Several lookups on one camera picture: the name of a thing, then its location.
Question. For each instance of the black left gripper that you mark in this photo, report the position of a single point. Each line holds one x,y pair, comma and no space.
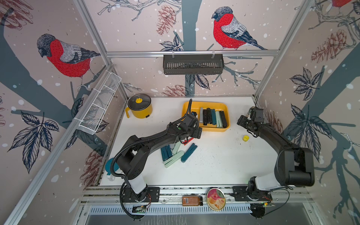
198,133

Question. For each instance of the yellow plastic storage box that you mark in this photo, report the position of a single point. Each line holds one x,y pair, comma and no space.
197,105

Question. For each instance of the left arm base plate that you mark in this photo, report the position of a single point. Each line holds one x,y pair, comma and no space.
149,194

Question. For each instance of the round pink tin lid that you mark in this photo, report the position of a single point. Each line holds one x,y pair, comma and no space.
216,199

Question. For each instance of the dark teal angled pruning pliers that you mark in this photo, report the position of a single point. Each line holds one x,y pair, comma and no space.
188,153

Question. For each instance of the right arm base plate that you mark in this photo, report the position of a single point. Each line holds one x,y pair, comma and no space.
242,194

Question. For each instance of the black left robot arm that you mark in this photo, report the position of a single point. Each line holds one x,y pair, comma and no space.
130,161

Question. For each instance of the small yellow cap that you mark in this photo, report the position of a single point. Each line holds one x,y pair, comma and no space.
245,138

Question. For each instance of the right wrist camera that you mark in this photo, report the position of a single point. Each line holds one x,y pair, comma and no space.
256,115

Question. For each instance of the white wire mesh shelf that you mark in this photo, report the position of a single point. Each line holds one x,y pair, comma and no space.
90,123

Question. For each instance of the brown rectangular box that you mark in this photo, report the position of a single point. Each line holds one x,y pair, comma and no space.
192,200

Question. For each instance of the grey pruning pliers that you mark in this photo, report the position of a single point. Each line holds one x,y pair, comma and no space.
201,115

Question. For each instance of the teal round object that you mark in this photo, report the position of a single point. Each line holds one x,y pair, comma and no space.
108,171

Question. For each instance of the yellow electric cooking pot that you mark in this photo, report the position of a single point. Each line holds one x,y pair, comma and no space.
140,105

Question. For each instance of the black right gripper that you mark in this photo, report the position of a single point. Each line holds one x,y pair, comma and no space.
242,120

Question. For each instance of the black hanging wall basket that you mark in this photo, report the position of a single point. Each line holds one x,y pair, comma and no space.
193,64

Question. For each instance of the red pruning pliers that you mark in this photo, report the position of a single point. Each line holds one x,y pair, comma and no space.
185,142

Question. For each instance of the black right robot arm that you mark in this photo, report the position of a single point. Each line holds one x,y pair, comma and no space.
294,165

